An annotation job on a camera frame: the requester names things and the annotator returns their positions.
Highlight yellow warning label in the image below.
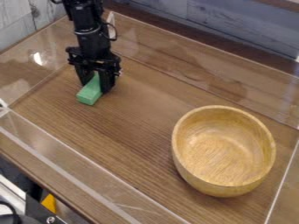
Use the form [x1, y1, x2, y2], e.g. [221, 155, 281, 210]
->
[41, 194, 57, 213]

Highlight green rectangular block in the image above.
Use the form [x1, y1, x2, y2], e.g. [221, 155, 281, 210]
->
[76, 73, 102, 106]

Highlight clear acrylic tray walls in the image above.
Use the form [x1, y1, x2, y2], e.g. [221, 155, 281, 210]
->
[0, 16, 299, 224]

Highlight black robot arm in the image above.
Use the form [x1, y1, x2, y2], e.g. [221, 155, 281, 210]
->
[61, 0, 121, 94]

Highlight clear acrylic corner bracket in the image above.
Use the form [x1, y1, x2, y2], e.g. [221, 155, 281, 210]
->
[106, 11, 116, 32]

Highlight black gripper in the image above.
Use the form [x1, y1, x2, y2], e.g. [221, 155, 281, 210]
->
[65, 46, 121, 94]

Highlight brown wooden bowl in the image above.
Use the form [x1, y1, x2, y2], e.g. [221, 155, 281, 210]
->
[172, 105, 276, 198]

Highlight black cable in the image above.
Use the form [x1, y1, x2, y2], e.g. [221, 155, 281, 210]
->
[0, 200, 22, 224]

